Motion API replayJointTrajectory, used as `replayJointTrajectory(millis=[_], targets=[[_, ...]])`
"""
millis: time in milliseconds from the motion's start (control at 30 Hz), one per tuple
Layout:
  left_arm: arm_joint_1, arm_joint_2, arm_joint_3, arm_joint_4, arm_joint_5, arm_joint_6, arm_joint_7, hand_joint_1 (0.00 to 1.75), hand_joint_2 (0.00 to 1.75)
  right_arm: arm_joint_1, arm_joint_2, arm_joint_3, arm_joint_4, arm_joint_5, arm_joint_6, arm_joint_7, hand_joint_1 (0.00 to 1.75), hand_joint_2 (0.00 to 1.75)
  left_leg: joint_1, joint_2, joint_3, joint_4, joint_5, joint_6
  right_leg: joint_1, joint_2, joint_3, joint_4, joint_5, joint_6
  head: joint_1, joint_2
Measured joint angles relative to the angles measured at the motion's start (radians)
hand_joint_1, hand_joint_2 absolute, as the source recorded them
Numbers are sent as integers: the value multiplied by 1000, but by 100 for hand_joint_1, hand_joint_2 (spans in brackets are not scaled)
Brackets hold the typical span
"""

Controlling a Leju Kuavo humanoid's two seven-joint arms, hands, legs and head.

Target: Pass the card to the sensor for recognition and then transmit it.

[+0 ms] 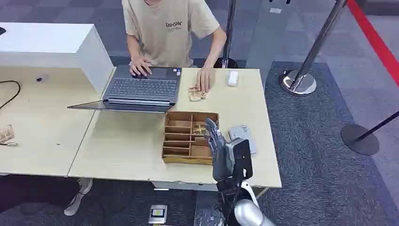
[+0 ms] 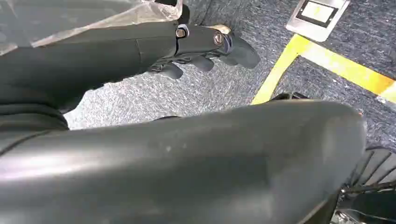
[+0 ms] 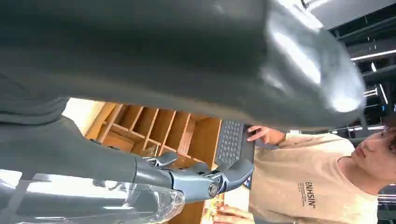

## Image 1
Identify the crumpled patterned card pile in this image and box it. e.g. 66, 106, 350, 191
0, 124, 19, 147

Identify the white desk cabinet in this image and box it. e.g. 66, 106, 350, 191
0, 22, 115, 95

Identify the grey card pack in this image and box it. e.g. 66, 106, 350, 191
228, 125, 257, 155

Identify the black cable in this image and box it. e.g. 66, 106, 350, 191
0, 80, 22, 110

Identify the small silver floor device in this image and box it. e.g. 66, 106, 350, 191
148, 204, 168, 226

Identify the chrome stanchion post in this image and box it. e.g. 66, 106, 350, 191
280, 0, 349, 97

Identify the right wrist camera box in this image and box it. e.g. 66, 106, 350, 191
225, 138, 254, 182

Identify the grey laptop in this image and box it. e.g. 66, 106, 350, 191
67, 65, 183, 114

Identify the small white box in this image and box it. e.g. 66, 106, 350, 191
227, 71, 239, 87

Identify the patterned card stack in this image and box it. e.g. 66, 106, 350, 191
188, 86, 208, 102

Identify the wooden compartment card box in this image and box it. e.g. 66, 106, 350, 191
161, 111, 220, 166

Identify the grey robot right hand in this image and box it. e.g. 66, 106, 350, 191
204, 118, 235, 183

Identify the black stanchion with round base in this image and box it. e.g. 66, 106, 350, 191
340, 110, 399, 157

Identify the dark trouser leg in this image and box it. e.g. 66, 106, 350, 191
0, 174, 81, 216

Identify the person's torso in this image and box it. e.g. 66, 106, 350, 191
121, 0, 221, 68

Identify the dark stanchion post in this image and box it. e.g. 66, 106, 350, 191
213, 0, 239, 70

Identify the pale sneaker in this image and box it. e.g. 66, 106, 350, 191
64, 178, 94, 217

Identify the red barrier belt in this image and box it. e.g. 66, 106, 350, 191
346, 0, 399, 87

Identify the dark grey floor mat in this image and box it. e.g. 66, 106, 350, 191
193, 61, 399, 226

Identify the person's left hand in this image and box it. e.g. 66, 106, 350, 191
196, 67, 213, 94

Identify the patterned card in box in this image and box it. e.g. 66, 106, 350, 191
192, 124, 209, 137

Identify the person's hand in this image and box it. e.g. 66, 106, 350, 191
129, 57, 154, 77
196, 67, 213, 94

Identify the person's right hand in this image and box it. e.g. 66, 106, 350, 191
129, 57, 154, 77

